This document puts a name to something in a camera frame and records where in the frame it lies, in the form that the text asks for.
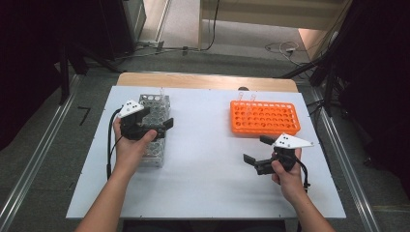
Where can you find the person's left hand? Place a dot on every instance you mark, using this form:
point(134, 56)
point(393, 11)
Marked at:
point(129, 154)

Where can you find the person's right hand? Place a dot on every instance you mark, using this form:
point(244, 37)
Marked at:
point(290, 183)

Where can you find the clear glass test tube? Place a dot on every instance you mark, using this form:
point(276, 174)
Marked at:
point(253, 97)
point(240, 96)
point(161, 92)

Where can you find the grey cabinet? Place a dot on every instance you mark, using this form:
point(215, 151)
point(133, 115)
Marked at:
point(133, 19)

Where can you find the orange test tube rack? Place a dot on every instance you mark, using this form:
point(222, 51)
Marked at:
point(283, 130)

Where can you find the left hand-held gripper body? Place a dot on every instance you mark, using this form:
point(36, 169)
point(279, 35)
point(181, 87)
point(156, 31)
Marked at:
point(132, 125)

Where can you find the beige wooden furniture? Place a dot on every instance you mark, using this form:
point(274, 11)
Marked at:
point(274, 13)

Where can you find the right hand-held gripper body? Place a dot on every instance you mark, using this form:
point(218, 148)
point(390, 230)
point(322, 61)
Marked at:
point(290, 141)

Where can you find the metal floor rail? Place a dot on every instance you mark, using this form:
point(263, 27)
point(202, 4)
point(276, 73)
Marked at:
point(46, 138)
point(346, 164)

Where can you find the metal test tube rack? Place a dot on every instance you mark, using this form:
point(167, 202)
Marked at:
point(154, 151)

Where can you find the black metal stand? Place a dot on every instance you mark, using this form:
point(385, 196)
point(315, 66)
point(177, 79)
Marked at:
point(328, 87)
point(64, 74)

